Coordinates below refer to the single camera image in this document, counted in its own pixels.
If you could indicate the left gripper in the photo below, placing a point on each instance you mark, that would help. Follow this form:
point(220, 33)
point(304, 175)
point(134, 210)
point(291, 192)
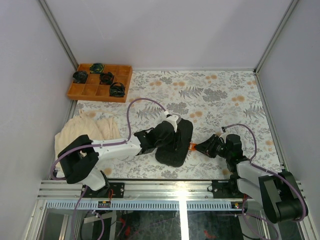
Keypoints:
point(173, 136)

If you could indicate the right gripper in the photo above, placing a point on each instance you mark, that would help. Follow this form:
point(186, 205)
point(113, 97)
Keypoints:
point(207, 147)

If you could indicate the black plastic tool case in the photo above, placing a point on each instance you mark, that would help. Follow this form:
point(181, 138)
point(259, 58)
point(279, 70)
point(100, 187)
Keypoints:
point(175, 152)

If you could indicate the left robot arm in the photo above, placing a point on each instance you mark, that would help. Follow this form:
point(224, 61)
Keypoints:
point(78, 160)

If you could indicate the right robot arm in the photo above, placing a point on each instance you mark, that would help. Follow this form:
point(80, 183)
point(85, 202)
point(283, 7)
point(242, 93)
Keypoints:
point(277, 193)

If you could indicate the floral table cloth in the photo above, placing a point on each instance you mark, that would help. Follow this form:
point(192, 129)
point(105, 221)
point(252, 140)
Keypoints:
point(210, 100)

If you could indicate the dark rolled fabric band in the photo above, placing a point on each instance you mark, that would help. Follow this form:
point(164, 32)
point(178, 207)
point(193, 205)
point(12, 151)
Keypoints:
point(117, 90)

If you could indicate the cream cloth bag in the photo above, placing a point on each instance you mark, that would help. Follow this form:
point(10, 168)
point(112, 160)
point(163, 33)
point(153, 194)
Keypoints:
point(84, 123)

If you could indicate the dark rolled band centre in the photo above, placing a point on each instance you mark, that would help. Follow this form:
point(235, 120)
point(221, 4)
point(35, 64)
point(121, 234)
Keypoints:
point(106, 78)

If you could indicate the wooden compartment tray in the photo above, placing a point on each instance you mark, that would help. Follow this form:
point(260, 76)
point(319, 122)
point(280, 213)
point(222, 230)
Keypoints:
point(92, 90)

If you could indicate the dark rolled band outside tray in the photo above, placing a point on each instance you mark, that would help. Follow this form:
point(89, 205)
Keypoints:
point(80, 77)

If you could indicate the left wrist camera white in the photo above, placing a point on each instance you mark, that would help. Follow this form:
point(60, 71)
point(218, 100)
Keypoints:
point(173, 119)

